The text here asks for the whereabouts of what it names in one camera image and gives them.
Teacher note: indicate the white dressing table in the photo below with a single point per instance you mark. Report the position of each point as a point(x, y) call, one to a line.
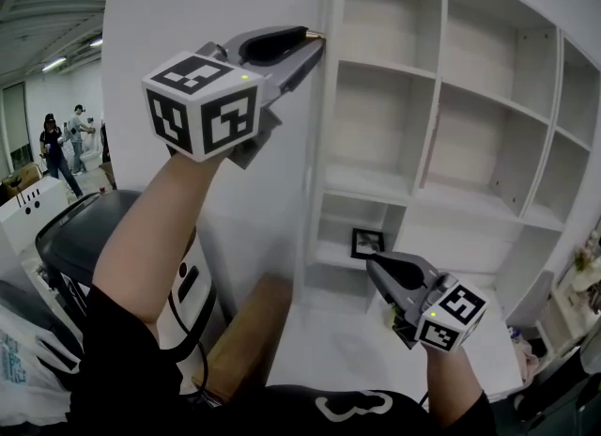
point(563, 312)

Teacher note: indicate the black picture frame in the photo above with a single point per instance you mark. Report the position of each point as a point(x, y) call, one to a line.
point(367, 244)

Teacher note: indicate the person's left forearm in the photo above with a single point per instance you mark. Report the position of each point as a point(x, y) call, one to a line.
point(141, 237)

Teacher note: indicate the pink cloth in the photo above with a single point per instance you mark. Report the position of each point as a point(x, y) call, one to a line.
point(528, 354)

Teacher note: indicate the ceiling light strip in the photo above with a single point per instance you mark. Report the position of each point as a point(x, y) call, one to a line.
point(54, 64)
point(96, 42)

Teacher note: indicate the white shelf hutch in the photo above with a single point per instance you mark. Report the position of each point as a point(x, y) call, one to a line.
point(469, 237)

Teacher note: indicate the brown wooden panel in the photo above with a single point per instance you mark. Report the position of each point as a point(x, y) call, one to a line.
point(249, 331)

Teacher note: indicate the person's black shirt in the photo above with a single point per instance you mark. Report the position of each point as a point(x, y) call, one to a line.
point(131, 378)

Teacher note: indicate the white cabinet door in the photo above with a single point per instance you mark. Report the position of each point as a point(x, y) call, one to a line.
point(335, 96)

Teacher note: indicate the white box with black holes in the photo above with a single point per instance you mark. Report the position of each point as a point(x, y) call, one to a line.
point(42, 218)

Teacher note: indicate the brown cardboard box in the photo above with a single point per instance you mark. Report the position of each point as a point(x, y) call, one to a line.
point(23, 180)

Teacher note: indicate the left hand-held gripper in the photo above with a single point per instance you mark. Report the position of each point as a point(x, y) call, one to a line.
point(188, 105)

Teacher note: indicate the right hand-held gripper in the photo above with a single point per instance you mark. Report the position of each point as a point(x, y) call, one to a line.
point(457, 305)

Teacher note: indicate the person's right forearm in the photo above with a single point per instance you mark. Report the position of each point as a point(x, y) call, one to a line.
point(451, 378)

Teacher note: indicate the white and black robot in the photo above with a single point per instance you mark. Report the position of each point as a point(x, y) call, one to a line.
point(19, 298)
point(70, 241)

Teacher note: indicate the white table top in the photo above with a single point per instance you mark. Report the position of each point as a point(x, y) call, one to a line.
point(328, 354)

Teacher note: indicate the pink flower bunch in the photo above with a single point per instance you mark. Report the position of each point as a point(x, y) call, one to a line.
point(587, 255)

